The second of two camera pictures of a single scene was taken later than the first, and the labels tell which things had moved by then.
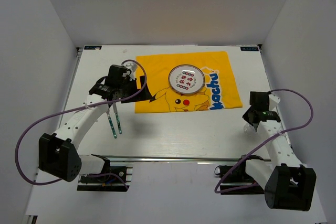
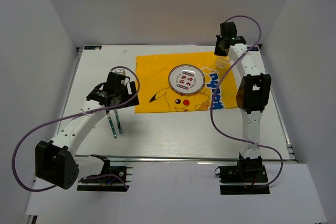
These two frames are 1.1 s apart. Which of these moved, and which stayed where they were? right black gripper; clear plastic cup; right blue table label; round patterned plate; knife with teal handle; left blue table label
Moved: right black gripper; clear plastic cup
Stayed: left blue table label; round patterned plate; knife with teal handle; right blue table label
